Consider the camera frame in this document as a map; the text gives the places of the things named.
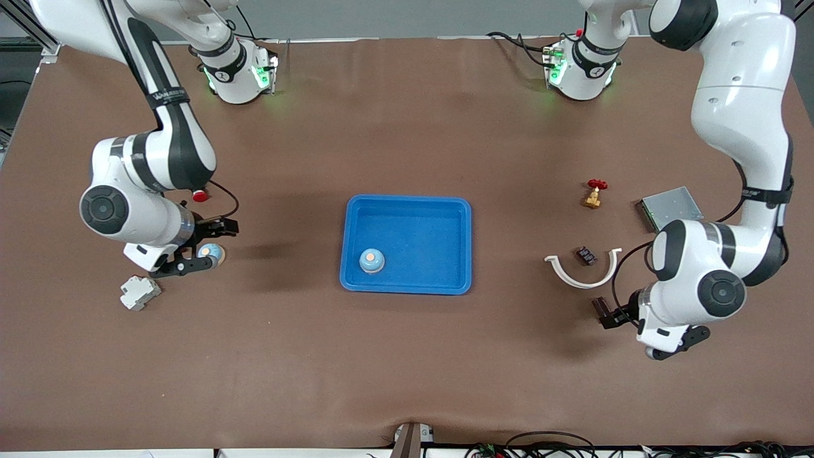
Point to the white curved pipe clamp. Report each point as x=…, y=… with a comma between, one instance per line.
x=582, y=283

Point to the blue plastic tray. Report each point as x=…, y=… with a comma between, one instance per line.
x=413, y=229

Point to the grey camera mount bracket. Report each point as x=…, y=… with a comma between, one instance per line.
x=410, y=442

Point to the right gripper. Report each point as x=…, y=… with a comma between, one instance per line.
x=207, y=227

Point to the aluminium frame post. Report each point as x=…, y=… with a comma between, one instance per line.
x=49, y=56
x=772, y=41

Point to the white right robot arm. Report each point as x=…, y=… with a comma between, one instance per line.
x=127, y=203

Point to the brown table cover mat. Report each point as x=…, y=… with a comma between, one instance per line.
x=407, y=356

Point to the red emergency stop button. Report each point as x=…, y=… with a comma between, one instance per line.
x=201, y=196

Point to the grey metal power supply box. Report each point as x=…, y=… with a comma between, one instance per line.
x=668, y=207

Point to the white circuit breaker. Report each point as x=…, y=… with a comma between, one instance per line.
x=140, y=292

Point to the blue service bell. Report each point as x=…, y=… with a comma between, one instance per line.
x=372, y=261
x=213, y=253

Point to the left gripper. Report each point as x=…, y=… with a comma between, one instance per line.
x=620, y=313

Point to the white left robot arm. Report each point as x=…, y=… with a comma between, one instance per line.
x=738, y=95

